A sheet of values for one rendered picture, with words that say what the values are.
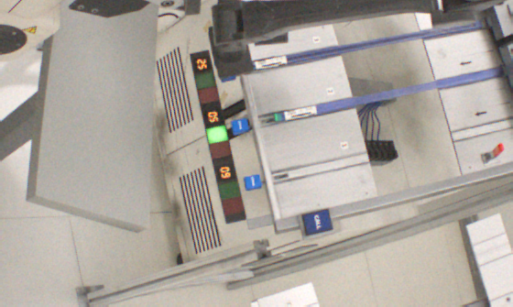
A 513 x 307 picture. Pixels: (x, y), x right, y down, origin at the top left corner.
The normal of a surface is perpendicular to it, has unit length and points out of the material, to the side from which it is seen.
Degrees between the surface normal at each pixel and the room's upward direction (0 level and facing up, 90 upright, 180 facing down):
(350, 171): 43
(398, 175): 0
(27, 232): 0
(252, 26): 71
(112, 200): 0
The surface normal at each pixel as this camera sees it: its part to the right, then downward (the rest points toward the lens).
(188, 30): -0.69, -0.03
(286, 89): 0.03, -0.25
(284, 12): -0.39, 0.00
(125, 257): 0.68, -0.32
